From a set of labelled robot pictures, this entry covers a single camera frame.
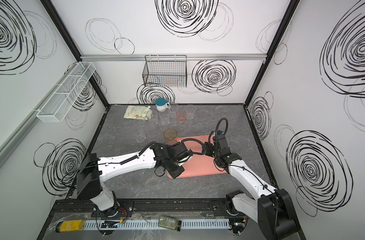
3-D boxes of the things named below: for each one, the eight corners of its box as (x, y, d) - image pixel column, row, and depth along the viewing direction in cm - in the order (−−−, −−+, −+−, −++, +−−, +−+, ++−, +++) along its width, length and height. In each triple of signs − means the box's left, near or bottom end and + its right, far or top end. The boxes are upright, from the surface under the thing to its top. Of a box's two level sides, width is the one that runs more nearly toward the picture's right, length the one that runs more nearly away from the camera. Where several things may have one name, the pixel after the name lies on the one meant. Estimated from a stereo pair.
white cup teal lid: (159, 113, 117) (158, 107, 112) (152, 102, 124) (151, 97, 119) (169, 108, 120) (169, 103, 115) (162, 98, 127) (161, 93, 123)
